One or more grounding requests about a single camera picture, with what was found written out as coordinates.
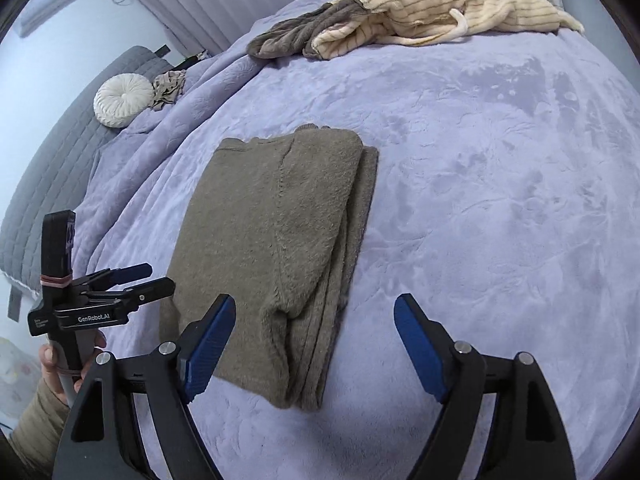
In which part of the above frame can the cream striped garment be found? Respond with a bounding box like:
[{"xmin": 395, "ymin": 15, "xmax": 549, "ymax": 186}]
[{"xmin": 302, "ymin": 0, "xmax": 586, "ymax": 60}]

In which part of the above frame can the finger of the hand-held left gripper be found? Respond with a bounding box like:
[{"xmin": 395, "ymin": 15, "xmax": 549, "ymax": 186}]
[
  {"xmin": 122, "ymin": 276, "xmax": 176, "ymax": 306},
  {"xmin": 107, "ymin": 262, "xmax": 153, "ymax": 283}
]

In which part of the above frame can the brown knit sweater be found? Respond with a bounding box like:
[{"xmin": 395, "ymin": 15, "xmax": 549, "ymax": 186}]
[{"xmin": 159, "ymin": 122, "xmax": 380, "ymax": 411}]

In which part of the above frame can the grey quilted headboard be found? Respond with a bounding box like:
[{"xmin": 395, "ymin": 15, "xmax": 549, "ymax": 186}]
[{"xmin": 0, "ymin": 45, "xmax": 173, "ymax": 321}]

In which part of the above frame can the white air conditioner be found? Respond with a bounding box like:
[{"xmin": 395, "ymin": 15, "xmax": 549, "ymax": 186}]
[{"xmin": 15, "ymin": 0, "xmax": 113, "ymax": 38}]

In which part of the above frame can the lavender fleece blanket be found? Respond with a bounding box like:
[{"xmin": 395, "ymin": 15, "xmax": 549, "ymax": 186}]
[{"xmin": 75, "ymin": 0, "xmax": 640, "ymax": 480}]

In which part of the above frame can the grey-brown ribbed garment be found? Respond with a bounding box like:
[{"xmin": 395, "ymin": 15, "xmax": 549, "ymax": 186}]
[{"xmin": 246, "ymin": 0, "xmax": 371, "ymax": 60}]

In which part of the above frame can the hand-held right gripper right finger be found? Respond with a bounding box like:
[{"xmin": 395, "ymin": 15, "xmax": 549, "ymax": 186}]
[{"xmin": 393, "ymin": 294, "xmax": 578, "ymax": 480}]

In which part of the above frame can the white round pleated pillow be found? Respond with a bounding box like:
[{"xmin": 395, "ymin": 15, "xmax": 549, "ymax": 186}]
[{"xmin": 93, "ymin": 73, "xmax": 155, "ymax": 128}]

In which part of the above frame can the beige crumpled cloth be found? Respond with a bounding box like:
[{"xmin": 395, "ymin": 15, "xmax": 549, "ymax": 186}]
[{"xmin": 150, "ymin": 70, "xmax": 187, "ymax": 110}]

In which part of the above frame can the person's left hand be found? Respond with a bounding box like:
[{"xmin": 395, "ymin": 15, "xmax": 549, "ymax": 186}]
[{"xmin": 40, "ymin": 330, "xmax": 108, "ymax": 406}]

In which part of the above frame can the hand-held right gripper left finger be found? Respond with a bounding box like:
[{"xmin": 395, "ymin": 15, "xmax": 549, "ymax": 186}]
[{"xmin": 52, "ymin": 294, "xmax": 237, "ymax": 480}]

